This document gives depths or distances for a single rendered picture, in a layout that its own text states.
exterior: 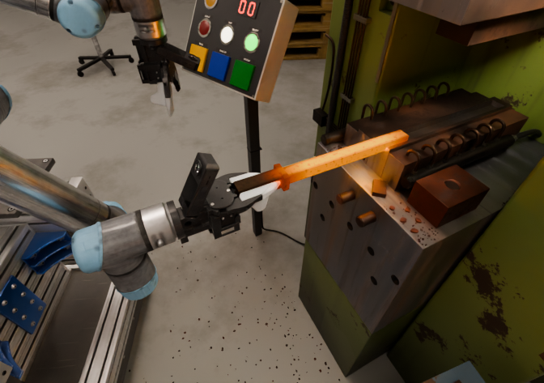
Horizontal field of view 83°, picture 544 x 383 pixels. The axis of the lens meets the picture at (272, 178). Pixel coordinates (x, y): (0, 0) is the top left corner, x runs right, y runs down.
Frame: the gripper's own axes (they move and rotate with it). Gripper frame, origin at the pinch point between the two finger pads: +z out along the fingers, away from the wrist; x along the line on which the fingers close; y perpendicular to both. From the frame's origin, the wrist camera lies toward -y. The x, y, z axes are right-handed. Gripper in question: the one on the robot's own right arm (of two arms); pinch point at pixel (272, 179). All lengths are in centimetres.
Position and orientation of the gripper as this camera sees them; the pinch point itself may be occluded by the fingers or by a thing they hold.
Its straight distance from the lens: 60.4
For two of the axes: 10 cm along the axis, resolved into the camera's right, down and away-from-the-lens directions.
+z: 9.0, -3.0, 3.3
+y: -0.1, 7.2, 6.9
